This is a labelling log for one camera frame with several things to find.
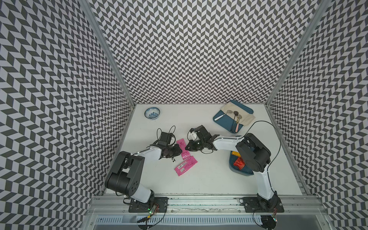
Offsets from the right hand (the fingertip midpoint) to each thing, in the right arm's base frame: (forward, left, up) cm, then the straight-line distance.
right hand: (185, 150), depth 92 cm
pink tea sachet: (-2, 0, 0) cm, 2 cm away
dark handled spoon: (+32, -39, -1) cm, 51 cm away
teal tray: (+24, -31, -1) cm, 39 cm away
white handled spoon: (+32, -33, 0) cm, 47 cm away
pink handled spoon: (+27, -40, +1) cm, 48 cm away
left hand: (-1, +3, 0) cm, 3 cm away
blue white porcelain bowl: (+31, +27, +1) cm, 42 cm away
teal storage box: (-15, -34, +2) cm, 37 cm away
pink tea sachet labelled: (-11, 0, +1) cm, 11 cm away
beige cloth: (+27, -46, +1) cm, 53 cm away
